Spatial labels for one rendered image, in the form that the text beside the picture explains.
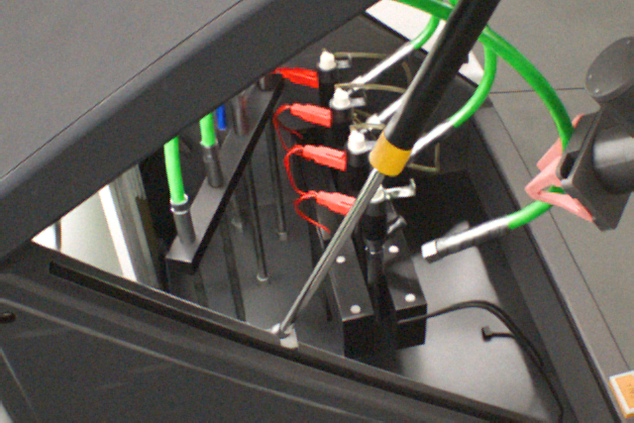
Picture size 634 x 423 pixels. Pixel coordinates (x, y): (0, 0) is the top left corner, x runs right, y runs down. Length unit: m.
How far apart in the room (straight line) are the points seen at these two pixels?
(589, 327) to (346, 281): 0.30
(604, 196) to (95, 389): 0.43
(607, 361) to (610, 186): 0.35
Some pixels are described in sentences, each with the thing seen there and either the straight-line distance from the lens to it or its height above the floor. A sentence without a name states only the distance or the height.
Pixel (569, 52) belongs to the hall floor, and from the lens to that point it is 3.19.
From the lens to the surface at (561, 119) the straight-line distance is 0.77.
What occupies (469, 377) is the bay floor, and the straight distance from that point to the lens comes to 1.17.
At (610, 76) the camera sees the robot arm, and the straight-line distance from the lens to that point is 0.67.
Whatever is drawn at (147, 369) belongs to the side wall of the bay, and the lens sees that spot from 0.55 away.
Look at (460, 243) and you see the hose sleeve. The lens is 0.88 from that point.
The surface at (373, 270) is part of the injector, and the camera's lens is 1.04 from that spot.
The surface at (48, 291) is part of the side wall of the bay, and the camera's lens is 0.50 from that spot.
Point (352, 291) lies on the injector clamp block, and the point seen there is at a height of 0.98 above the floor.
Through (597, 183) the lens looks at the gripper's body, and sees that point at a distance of 0.76.
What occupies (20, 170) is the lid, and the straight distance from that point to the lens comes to 0.41.
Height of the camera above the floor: 1.79
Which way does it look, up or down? 43 degrees down
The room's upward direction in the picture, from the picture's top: 4 degrees counter-clockwise
